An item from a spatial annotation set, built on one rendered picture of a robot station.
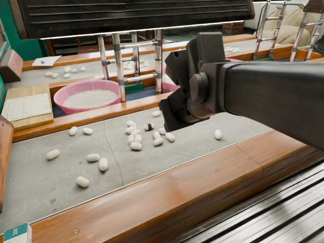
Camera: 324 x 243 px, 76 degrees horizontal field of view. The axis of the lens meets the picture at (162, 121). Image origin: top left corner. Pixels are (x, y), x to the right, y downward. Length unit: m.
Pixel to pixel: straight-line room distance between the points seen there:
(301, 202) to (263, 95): 0.50
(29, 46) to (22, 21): 2.77
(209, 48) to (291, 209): 0.45
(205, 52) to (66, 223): 0.38
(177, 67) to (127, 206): 0.28
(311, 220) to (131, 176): 0.44
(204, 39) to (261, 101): 0.18
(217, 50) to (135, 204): 0.32
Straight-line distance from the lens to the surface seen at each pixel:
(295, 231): 0.60
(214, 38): 0.35
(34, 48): 3.28
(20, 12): 0.51
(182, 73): 0.39
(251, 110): 0.21
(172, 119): 0.41
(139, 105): 0.76
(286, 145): 0.66
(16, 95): 0.97
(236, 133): 0.69
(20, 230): 0.46
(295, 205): 0.65
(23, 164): 0.66
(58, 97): 0.93
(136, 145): 0.58
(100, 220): 0.44
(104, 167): 0.54
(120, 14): 0.53
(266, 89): 0.19
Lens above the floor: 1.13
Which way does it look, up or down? 33 degrees down
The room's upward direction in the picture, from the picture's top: straight up
